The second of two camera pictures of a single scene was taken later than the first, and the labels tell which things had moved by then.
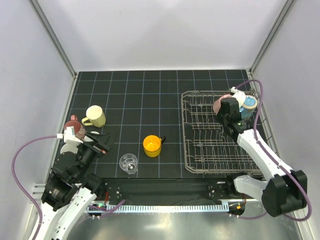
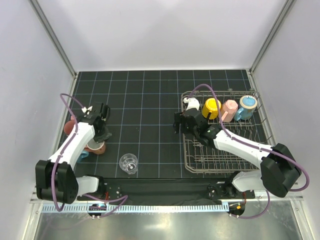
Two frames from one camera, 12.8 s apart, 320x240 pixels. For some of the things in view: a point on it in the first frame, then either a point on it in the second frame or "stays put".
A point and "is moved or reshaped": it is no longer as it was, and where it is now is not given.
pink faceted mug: x=216 y=106 is moved or reshaped
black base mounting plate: x=200 y=190 stays put
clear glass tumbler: x=128 y=162 stays put
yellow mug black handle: x=152 y=145 → x=210 y=109
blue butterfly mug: x=248 y=108 stays put
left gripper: x=96 y=144 → x=101 y=130
